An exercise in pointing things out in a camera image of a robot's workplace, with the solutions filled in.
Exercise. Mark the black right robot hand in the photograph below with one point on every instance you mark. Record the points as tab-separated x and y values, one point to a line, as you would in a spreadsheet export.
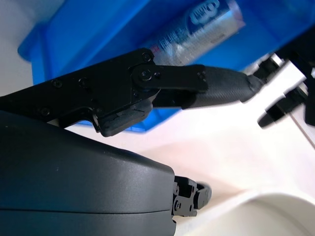
73	177

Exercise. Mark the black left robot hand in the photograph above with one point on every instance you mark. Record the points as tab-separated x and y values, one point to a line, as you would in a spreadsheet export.
300	54

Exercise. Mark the toothpaste tube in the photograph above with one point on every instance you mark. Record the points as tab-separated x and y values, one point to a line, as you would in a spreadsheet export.
197	37

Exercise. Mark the blue plastic tray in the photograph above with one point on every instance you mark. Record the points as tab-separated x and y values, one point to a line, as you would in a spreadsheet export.
86	32

